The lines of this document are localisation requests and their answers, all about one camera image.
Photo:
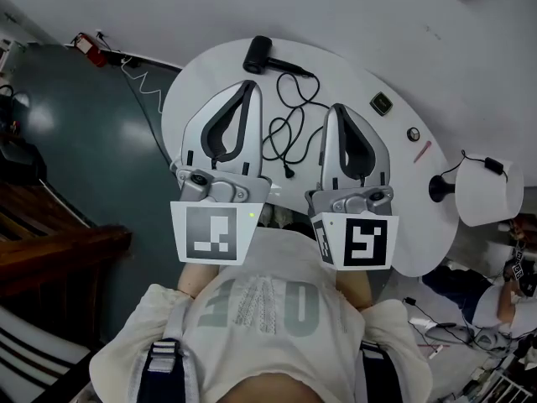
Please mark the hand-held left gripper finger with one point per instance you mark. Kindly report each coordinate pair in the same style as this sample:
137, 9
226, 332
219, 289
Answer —
255, 141
197, 132

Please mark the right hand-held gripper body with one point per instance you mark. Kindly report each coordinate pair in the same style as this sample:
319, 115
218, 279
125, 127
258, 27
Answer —
365, 242

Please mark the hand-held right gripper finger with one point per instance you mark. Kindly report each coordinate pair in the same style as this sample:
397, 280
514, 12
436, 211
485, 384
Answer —
333, 149
381, 162

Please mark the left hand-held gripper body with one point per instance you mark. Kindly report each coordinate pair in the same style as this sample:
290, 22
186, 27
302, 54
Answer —
218, 233

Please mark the person's left forearm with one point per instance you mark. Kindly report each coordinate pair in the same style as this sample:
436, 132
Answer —
195, 279

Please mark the person's right forearm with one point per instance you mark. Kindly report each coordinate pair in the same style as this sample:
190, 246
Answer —
354, 288

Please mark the small round compact case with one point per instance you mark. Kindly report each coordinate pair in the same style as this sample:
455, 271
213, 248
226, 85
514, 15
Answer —
413, 134

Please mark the small black square device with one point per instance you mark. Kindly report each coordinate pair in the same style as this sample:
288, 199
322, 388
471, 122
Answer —
381, 103

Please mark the person's white printed shirt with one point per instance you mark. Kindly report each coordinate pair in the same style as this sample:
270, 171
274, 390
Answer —
268, 309

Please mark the white shade table lamp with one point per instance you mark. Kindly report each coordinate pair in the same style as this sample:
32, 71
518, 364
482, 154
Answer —
486, 195

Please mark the red fire extinguisher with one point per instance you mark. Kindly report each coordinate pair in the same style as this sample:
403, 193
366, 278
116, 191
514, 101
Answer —
91, 49

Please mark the brown wooden furniture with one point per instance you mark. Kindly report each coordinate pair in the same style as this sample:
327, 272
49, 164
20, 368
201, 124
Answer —
54, 246

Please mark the black bag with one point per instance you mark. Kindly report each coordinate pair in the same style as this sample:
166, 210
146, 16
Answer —
19, 158

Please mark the white striped furniture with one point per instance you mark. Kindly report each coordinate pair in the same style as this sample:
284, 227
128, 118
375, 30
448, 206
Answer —
33, 359

